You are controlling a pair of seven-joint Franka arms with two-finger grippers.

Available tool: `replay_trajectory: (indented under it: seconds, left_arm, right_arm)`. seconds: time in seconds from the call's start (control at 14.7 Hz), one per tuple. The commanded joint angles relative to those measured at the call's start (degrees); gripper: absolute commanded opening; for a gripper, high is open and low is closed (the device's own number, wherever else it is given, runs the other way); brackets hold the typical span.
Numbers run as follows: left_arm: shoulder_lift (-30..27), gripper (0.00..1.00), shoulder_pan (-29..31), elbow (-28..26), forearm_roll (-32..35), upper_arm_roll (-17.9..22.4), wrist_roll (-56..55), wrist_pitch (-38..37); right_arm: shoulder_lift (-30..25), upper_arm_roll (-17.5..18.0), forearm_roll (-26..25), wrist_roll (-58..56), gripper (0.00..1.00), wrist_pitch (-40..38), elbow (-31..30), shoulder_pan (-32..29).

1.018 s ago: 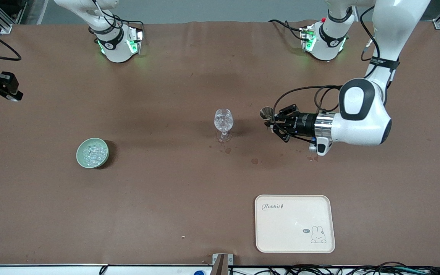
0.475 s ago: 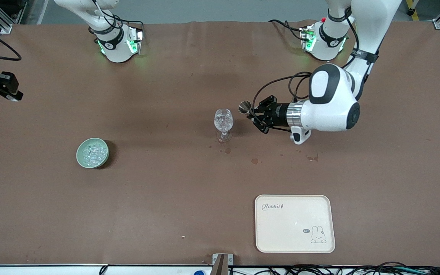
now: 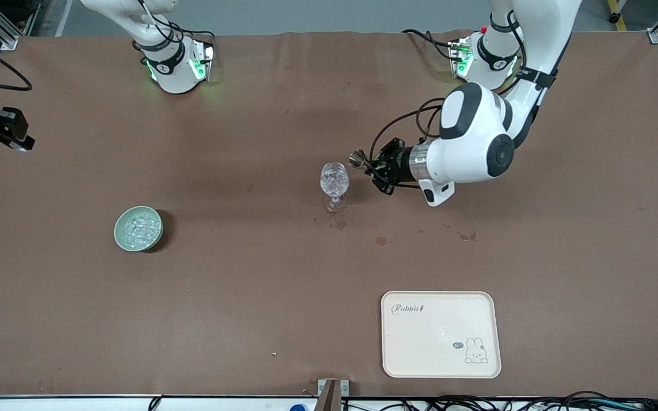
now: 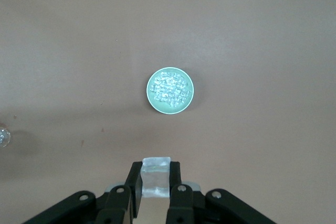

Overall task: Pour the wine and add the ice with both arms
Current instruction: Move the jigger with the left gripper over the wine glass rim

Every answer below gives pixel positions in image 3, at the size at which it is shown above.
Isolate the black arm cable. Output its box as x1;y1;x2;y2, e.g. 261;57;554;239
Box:
0;0;216;92
370;97;451;173

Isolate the grey metal mount bracket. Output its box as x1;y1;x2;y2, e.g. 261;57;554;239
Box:
317;379;351;411

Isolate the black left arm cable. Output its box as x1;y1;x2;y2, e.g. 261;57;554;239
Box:
370;97;451;173

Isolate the steel jigger cup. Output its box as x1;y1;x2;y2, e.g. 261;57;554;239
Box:
349;149;374;171

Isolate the green ceramic bowl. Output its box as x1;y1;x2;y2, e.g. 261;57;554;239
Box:
114;205;165;253

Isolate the black left base cable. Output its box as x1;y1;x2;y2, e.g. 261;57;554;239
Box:
402;29;461;61

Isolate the clear crystal wine glass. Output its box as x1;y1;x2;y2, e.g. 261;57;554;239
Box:
320;162;350;213

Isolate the teal cable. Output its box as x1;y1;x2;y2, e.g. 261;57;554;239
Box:
586;399;641;410

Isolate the brown table cover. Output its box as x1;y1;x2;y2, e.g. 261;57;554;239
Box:
0;31;658;399

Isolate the cream rabbit print tray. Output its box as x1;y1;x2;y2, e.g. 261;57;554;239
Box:
381;291;503;380

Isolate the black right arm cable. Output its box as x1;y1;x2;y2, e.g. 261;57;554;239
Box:
0;0;216;92

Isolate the clear ice cube pile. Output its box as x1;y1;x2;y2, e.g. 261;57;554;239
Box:
122;211;160;248

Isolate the black cable bundle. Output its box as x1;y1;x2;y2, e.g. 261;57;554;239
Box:
340;390;658;411

